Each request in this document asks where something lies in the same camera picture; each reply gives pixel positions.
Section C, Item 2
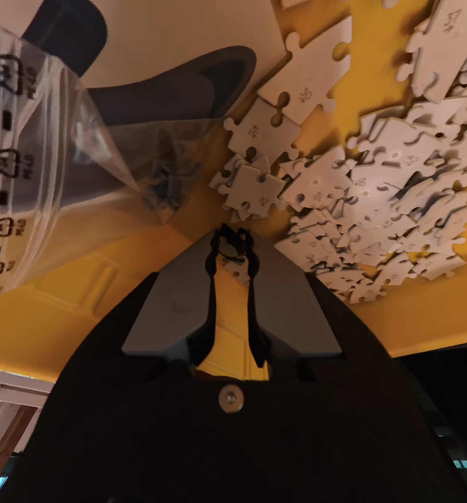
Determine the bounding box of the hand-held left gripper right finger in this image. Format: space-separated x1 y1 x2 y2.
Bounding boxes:
246 229 342 368

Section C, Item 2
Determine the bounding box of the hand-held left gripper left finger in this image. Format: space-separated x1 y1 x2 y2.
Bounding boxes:
121 229 219 366

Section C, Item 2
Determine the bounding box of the yellow plastic bin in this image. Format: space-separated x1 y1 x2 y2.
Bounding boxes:
0 0 467 382

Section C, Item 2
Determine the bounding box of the pile of puzzle pieces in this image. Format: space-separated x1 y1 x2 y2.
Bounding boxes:
209 0 467 305

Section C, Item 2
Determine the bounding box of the clear bag of blue parts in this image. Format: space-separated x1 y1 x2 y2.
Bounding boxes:
0 0 257 303

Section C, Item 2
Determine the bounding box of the white paper sheet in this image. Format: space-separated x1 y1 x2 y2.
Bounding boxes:
0 0 289 244

